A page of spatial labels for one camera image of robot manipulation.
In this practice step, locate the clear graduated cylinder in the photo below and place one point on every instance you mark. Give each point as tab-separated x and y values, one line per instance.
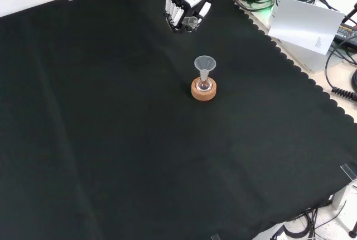
190	21

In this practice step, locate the clear plastic funnel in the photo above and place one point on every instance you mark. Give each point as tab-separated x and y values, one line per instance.
205	64

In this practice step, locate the small round-bottom glass flask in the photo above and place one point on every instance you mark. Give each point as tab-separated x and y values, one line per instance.
203	84

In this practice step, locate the pale board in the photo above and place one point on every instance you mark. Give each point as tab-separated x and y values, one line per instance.
304	25

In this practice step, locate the black bench cloth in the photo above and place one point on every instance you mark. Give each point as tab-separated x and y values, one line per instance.
111	125

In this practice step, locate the black tripod leg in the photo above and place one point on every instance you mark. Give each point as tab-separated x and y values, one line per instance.
351	14

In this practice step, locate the black power adapter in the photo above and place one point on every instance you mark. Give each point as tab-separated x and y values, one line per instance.
347	32

